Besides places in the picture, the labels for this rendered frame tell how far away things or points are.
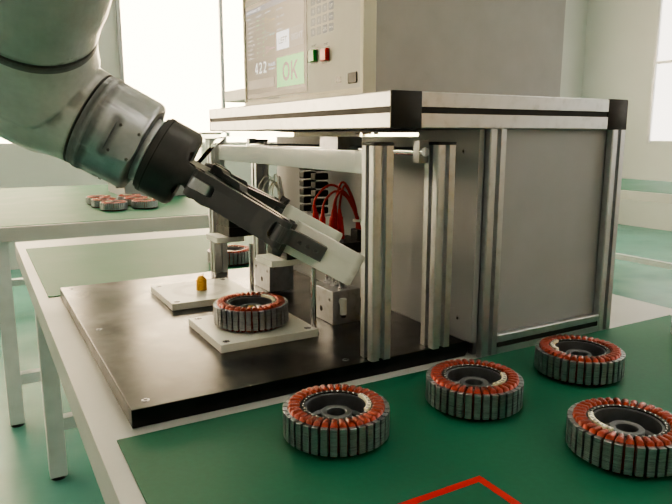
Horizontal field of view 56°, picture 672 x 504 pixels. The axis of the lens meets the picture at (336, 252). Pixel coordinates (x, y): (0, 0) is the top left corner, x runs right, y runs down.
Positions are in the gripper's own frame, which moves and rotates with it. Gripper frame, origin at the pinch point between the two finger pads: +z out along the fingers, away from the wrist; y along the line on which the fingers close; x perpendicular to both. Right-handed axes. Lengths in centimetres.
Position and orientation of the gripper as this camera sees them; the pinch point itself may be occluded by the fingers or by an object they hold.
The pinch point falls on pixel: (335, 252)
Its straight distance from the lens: 63.1
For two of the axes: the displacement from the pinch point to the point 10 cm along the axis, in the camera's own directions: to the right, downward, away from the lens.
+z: 8.6, 4.7, 2.0
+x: 4.9, -8.7, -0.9
